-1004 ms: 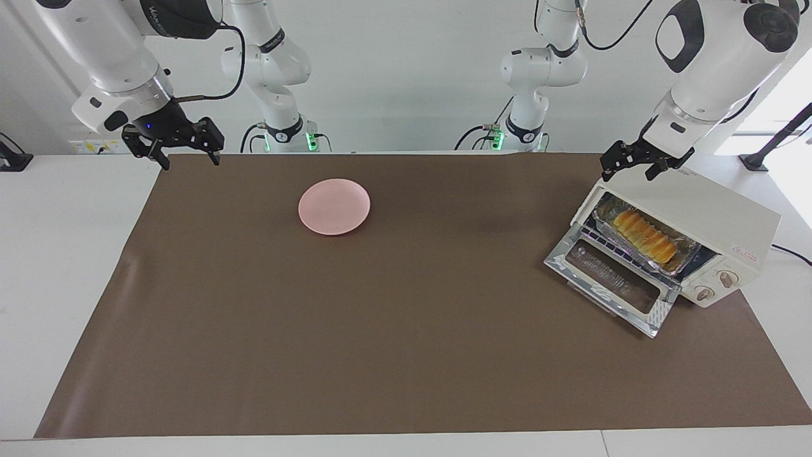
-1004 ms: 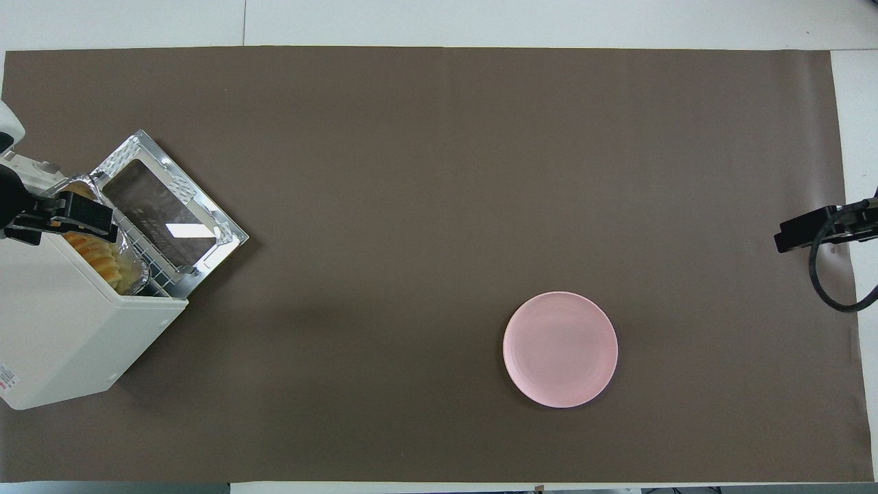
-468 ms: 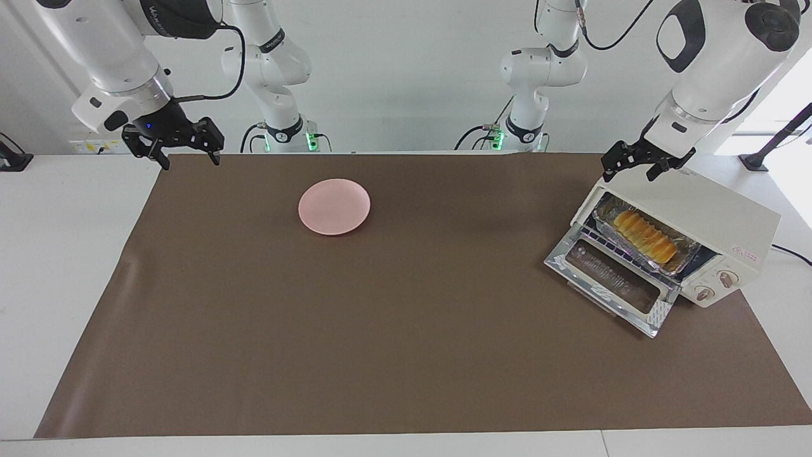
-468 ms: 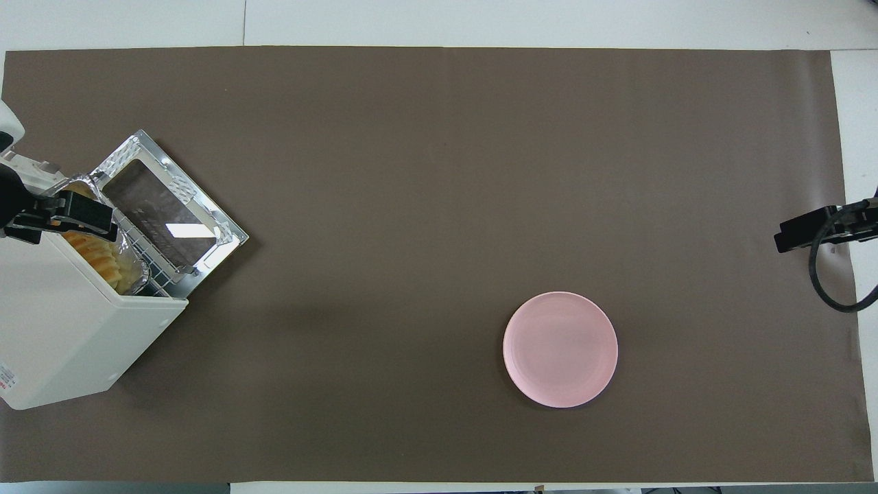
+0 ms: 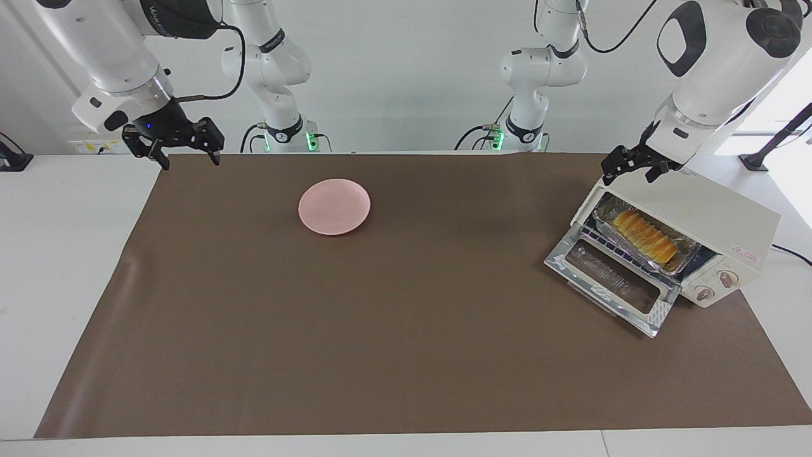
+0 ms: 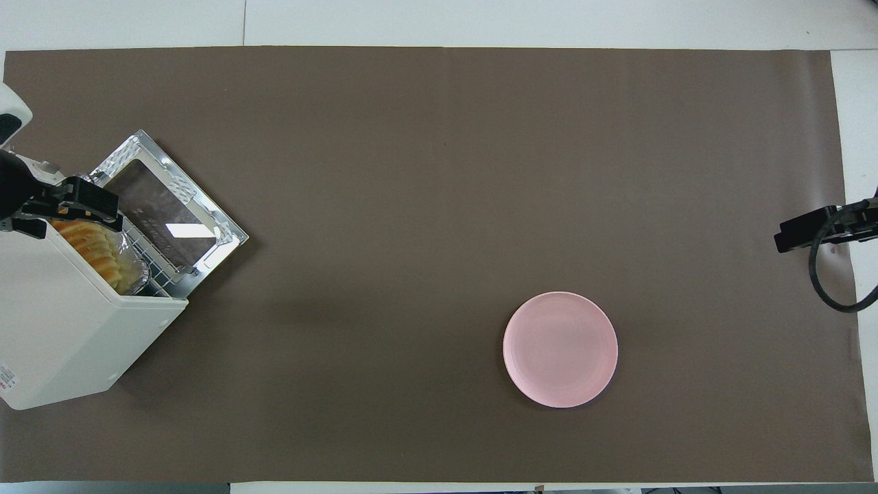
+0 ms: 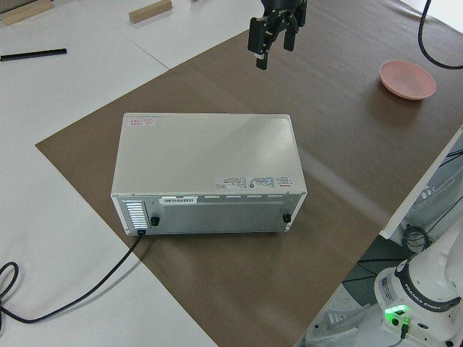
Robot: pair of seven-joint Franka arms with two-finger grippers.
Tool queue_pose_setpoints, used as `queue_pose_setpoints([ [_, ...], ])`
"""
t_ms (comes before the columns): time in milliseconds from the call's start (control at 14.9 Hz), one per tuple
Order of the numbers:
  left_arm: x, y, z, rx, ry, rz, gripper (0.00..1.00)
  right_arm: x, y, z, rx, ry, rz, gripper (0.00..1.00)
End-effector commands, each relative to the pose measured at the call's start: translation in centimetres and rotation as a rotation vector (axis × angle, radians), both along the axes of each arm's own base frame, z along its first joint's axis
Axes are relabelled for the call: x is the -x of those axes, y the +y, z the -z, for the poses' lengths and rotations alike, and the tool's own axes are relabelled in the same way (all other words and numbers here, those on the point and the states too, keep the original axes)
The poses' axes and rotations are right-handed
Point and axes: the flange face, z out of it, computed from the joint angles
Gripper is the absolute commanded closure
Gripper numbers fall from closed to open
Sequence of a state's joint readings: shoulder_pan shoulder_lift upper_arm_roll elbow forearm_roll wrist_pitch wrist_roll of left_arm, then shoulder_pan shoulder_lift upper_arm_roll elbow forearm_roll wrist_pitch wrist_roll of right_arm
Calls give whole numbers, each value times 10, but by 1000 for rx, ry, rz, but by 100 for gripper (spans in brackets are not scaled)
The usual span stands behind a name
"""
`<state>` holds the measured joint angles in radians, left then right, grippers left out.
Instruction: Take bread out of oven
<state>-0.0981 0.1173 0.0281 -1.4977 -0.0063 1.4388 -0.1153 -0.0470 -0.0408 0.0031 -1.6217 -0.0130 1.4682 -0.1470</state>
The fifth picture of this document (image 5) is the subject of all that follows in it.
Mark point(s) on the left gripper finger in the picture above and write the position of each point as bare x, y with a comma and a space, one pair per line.
654, 172
611, 173

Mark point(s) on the small cream oven knob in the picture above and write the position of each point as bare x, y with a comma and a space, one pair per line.
704, 293

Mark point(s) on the glass oven door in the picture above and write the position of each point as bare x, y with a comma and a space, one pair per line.
609, 279

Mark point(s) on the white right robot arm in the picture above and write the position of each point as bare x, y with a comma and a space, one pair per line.
108, 51

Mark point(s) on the white wall power outlet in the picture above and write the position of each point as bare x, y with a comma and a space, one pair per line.
95, 147

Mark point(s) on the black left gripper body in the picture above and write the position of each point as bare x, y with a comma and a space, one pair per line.
641, 155

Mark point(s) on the cream toaster oven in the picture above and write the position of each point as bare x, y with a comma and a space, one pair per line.
710, 212

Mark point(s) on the brown table mat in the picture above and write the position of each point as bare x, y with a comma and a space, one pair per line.
380, 330

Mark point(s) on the pink round plate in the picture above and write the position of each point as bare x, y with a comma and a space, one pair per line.
334, 206

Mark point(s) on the golden ridged bread loaf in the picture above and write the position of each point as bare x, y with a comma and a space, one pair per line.
644, 236

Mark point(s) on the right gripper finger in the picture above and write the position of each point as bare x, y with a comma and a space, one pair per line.
162, 154
215, 157

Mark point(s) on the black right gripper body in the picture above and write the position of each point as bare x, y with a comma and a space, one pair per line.
165, 127

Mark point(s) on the large cream oven knob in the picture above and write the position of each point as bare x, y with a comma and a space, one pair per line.
728, 278

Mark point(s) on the black angled stand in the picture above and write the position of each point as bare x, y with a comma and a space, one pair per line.
777, 139

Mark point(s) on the aluminium foil tray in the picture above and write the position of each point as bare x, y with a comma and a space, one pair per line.
688, 251

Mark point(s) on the black clamp mount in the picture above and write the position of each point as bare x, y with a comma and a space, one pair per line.
13, 160

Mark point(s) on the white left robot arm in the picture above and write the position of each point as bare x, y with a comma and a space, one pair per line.
717, 63

